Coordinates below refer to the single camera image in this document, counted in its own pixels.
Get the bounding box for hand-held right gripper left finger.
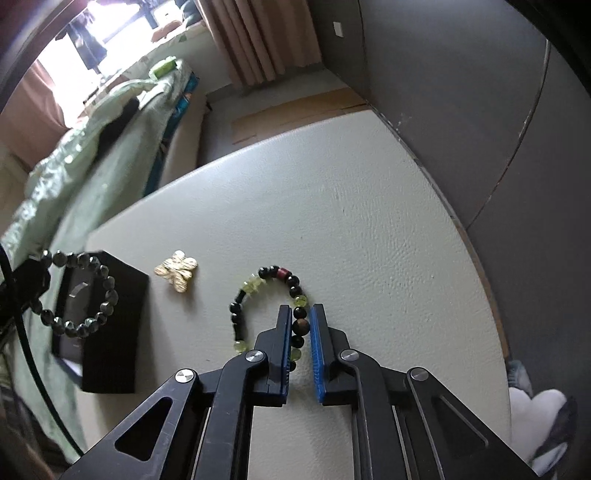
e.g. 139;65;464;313
58;304;296;480

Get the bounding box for black garment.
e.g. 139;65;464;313
98;96;140;140

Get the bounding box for white grey plush slipper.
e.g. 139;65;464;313
507;359;579;477

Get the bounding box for black box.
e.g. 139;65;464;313
50;250;151;394

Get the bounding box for small green object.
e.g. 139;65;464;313
148;56;180;79

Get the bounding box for bed with green sheet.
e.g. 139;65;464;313
0;58;207;464

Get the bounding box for pink curtain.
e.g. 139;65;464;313
193;0;322;87
6;59;66;154

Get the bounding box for dark faceted bead bracelet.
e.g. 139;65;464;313
31;250;120;340

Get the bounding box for mixed black green bead bracelet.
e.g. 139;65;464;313
229;265;310;373

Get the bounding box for black cable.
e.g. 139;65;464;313
0;244;89;457

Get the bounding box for flat cardboard sheet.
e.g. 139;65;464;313
230;87;371;145

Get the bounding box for dark hanging shirt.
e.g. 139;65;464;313
66;13;105;71

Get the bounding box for gold flower hair clip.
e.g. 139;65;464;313
153;250;199;294

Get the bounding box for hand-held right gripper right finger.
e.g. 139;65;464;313
309;303;541;480

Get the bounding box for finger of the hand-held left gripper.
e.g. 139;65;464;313
0;295;43;335
9;258;52;298

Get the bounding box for pale green quilt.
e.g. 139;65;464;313
0;78;175;261

